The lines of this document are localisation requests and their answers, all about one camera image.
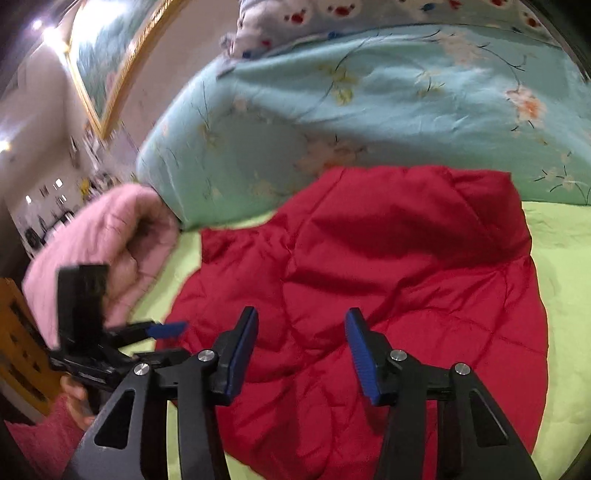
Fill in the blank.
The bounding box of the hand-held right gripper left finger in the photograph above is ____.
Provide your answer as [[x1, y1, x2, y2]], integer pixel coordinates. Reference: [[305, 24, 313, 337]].
[[62, 305, 259, 480]]

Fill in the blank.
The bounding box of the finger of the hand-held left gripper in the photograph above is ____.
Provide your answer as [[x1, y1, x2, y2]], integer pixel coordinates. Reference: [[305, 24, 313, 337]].
[[124, 349, 191, 367], [105, 321, 188, 344]]

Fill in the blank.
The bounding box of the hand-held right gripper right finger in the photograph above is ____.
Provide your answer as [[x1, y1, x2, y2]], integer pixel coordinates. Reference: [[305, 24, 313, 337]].
[[345, 308, 541, 480]]

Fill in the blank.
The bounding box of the red quilted jacket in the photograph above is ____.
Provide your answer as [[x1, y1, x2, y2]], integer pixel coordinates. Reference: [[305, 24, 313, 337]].
[[157, 165, 550, 480]]

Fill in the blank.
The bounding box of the person's left forearm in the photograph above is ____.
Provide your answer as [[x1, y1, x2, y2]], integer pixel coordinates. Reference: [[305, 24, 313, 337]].
[[4, 396, 89, 480]]

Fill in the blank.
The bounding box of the person's left hand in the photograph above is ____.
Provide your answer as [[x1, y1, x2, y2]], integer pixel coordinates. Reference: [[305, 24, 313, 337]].
[[60, 376, 99, 431]]

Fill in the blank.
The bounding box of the wooden chair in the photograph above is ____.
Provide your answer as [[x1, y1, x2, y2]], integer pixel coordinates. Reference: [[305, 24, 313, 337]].
[[0, 277, 63, 416]]

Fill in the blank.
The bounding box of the pink quilt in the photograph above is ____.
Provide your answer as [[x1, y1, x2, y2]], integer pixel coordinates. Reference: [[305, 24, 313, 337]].
[[22, 184, 183, 347]]

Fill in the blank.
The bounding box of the green bed blanket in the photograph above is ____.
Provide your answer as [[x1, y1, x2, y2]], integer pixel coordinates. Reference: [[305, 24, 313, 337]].
[[124, 198, 591, 480]]

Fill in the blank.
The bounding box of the blue floral quilt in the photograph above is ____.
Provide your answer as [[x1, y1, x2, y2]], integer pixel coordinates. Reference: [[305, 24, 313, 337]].
[[136, 23, 591, 232]]

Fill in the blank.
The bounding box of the gold framed painting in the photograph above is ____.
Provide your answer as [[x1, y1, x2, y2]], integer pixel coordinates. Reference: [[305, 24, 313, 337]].
[[65, 0, 185, 139]]

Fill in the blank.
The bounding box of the bear print pillow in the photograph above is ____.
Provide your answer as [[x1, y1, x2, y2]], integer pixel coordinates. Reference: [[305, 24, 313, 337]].
[[222, 0, 561, 61]]

